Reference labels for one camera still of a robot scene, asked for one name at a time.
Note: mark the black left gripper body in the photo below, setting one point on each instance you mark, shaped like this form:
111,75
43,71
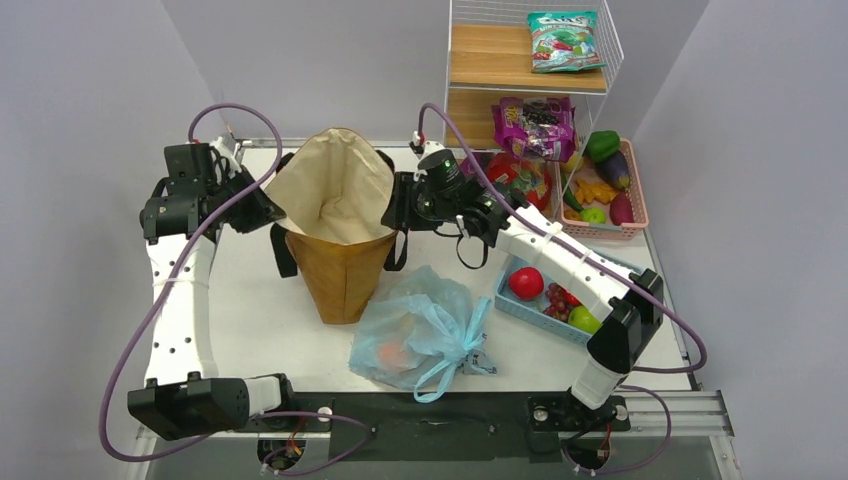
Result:
238,214

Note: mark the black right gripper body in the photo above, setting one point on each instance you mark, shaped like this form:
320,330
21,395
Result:
419,208

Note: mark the orange cloth tote bag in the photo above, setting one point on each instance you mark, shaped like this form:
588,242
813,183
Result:
334,191

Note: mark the light blue plastic grocery bag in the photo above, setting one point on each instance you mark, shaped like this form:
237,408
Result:
421,334

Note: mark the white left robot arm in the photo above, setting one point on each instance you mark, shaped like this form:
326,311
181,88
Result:
183,394

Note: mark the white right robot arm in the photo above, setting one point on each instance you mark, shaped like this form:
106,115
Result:
627,304

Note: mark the red candy bag bottom shelf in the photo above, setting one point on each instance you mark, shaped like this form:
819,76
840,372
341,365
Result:
530,178

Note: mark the purple candy bag middle shelf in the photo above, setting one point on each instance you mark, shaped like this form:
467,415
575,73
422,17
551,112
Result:
535,129

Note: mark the teal candy bag top right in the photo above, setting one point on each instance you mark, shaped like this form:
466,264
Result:
563,41

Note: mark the red toy apple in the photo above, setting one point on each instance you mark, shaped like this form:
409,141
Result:
526,283

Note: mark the pink plastic basket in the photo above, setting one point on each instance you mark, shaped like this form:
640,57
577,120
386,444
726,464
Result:
579,229

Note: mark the light blue plastic basket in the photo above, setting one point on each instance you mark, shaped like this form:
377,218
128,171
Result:
531,311

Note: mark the small green toy lime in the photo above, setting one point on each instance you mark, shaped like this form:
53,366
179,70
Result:
593,215

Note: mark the purple toy grapes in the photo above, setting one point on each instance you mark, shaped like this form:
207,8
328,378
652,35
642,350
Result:
557,307

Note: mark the red toy bell pepper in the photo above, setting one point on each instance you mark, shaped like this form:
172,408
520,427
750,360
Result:
571,300

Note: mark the green toy bell pepper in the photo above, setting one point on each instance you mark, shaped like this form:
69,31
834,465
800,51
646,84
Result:
601,145

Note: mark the purple toy eggplant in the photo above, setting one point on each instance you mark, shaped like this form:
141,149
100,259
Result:
615,171

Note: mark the maroon toy vegetable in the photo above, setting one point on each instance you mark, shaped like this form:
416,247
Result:
621,210

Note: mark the green toy apple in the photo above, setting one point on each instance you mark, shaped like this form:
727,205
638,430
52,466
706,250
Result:
582,319

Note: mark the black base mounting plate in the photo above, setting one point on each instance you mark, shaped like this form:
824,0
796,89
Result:
471,426

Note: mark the white wire wooden shelf rack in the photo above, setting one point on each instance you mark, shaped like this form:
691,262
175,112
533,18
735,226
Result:
489,57

